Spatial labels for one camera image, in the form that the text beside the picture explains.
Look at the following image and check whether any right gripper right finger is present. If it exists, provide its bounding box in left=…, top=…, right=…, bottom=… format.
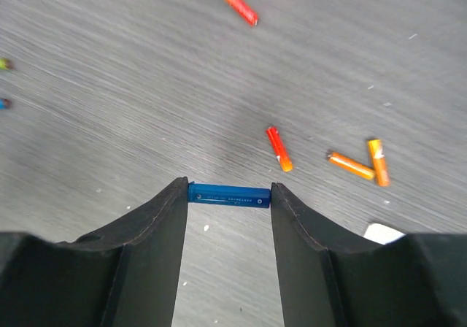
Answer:
left=271, top=183, right=466, bottom=326

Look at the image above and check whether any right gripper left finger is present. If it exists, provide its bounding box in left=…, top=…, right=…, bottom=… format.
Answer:
left=1, top=177, right=188, bottom=326

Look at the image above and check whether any white battery cover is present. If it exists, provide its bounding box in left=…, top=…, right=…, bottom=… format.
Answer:
left=363, top=223, right=405, bottom=245

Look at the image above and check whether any blue battery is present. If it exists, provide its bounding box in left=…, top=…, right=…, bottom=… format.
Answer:
left=188, top=182, right=271, bottom=209
left=0, top=98, right=12, bottom=109

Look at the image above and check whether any red battery middle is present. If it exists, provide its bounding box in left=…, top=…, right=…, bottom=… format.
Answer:
left=266, top=126, right=293, bottom=172

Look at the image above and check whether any red battery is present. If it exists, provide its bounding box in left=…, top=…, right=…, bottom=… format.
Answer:
left=266, top=126, right=293, bottom=172
left=224, top=0, right=258, bottom=26

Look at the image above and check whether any green battery left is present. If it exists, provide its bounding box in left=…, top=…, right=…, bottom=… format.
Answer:
left=0, top=58, right=14, bottom=70

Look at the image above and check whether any red battery far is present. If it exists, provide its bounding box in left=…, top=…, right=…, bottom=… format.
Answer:
left=224, top=0, right=258, bottom=26

